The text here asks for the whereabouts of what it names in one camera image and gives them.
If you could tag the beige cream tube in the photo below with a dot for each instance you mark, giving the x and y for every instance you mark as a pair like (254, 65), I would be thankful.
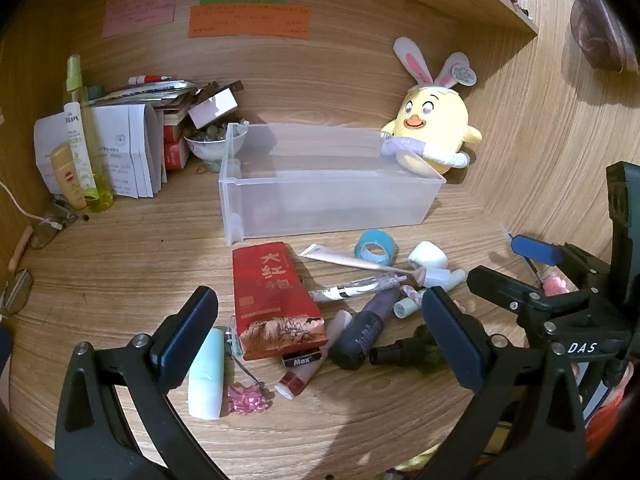
(66, 172)

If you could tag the pink paper note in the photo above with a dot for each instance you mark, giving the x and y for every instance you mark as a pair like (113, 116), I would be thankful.
(137, 12)

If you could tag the eyeglasses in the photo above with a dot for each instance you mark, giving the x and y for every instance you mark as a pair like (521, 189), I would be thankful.
(47, 232)

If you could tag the small white bottle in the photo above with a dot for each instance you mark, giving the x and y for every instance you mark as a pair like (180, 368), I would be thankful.
(442, 277)

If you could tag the small open white box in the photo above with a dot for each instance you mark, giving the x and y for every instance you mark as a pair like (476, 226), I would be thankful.
(212, 107)

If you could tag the pink hair clip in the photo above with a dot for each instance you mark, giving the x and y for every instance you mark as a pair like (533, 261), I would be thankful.
(245, 397)

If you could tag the small mint tube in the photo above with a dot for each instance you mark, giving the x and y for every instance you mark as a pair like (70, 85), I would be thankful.
(406, 306)

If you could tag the folded white papers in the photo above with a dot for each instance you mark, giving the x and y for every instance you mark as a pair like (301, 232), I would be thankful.
(125, 155)

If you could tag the yellow chick plush toy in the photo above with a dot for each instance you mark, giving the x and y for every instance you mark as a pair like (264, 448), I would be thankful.
(435, 120)

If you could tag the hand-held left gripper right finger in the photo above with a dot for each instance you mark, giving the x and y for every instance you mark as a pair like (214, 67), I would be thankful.
(450, 345)

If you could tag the clear plastic bin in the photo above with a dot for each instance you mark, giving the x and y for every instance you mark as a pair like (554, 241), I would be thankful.
(325, 200)

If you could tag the long white tube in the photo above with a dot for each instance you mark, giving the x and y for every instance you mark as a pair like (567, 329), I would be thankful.
(340, 257)

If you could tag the red box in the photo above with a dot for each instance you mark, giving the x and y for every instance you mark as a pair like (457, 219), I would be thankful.
(172, 134)
(175, 156)

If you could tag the small teal jar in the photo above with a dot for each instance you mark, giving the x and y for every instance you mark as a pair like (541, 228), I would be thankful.
(94, 92)

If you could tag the stack of booklets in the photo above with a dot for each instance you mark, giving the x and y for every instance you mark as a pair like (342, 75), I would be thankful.
(145, 95)

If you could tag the orange paper note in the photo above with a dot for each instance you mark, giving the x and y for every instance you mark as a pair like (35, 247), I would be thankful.
(250, 22)

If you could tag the white tube with red cap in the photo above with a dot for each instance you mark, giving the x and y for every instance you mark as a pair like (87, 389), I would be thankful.
(300, 379)

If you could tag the white bowl of beads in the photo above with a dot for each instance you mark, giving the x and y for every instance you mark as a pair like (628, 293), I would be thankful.
(210, 149)

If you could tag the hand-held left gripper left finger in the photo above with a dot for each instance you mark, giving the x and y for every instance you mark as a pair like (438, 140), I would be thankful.
(186, 340)

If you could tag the red packet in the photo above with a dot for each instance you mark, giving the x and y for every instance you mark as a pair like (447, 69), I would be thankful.
(270, 300)

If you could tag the yellow cloth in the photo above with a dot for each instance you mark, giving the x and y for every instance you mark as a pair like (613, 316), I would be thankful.
(415, 461)

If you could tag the red and white glue pen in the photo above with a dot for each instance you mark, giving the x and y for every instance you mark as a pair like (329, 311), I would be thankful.
(150, 79)

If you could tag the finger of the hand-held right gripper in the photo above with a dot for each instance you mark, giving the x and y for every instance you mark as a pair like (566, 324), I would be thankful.
(535, 252)
(500, 290)

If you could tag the dark green spray bottle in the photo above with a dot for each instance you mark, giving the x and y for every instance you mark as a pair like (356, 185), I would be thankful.
(400, 350)

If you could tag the yellow-green spray bottle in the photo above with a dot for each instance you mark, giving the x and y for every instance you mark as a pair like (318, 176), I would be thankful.
(96, 160)

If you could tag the blue tape roll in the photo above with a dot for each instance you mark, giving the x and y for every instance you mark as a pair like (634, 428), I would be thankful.
(361, 247)

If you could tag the dark purple tube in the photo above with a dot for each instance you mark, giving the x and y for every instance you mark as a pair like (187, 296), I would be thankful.
(362, 330)

